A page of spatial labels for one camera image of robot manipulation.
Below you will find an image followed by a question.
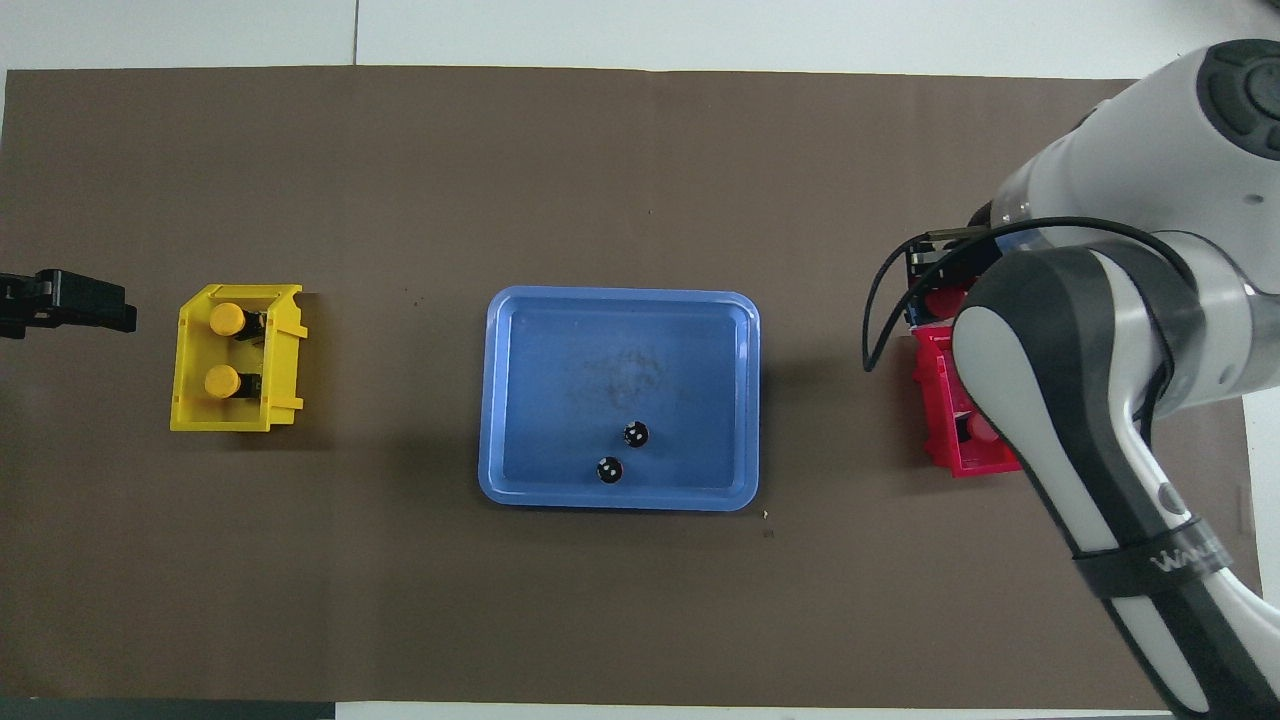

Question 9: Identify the brown paper table mat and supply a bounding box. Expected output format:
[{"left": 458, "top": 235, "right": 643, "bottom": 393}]
[{"left": 0, "top": 65, "right": 1273, "bottom": 711}]

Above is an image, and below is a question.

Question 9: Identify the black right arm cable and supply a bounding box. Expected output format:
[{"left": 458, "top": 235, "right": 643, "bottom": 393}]
[{"left": 862, "top": 215, "right": 1201, "bottom": 374}]

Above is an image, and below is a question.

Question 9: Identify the yellow plastic bin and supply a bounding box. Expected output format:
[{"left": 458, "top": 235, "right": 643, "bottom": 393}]
[{"left": 169, "top": 283, "right": 309, "bottom": 434}]

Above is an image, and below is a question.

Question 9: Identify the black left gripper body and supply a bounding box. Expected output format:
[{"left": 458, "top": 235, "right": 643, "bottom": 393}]
[{"left": 0, "top": 269, "right": 128, "bottom": 341}]

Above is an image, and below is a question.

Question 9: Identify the blue plastic tray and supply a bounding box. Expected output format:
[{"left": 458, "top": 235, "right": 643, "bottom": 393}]
[{"left": 478, "top": 286, "right": 761, "bottom": 513}]

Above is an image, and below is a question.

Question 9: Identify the yellow push button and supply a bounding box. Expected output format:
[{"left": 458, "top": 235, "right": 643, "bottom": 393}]
[
  {"left": 208, "top": 301, "right": 267, "bottom": 342},
  {"left": 203, "top": 364, "right": 264, "bottom": 401}
]

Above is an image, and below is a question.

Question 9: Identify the red plastic bin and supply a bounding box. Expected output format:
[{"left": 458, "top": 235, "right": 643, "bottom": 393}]
[{"left": 911, "top": 322, "right": 1024, "bottom": 479}]

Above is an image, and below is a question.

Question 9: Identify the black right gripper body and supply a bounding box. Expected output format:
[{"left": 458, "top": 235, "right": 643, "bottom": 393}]
[{"left": 906, "top": 228, "right": 1001, "bottom": 293}]

